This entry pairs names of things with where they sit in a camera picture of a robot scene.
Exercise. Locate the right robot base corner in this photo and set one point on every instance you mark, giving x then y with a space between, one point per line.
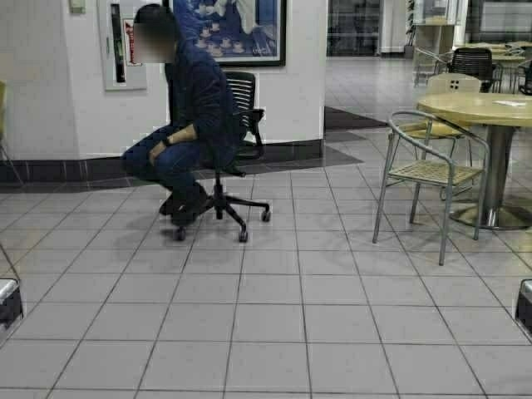
523 307

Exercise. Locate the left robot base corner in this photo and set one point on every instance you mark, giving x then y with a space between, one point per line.
11 306

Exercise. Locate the person in dark clothes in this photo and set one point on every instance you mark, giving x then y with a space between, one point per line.
202 124

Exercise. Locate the black swivel office chair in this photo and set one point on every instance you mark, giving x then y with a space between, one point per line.
243 86

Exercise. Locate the metal wicker armchair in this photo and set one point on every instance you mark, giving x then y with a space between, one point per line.
432 168

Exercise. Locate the framed blue poster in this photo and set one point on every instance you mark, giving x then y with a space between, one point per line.
236 33

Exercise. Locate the white fire extinguisher cabinet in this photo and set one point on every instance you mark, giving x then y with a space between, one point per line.
121 70

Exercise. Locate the beige wooden chair behind table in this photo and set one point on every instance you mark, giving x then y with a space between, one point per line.
446 83

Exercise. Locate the round beige cafe table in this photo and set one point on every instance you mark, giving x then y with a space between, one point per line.
501 122

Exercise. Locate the black mesh chair background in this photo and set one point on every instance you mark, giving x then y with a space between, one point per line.
476 62

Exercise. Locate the white paper on table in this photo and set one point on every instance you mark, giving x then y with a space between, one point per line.
510 103

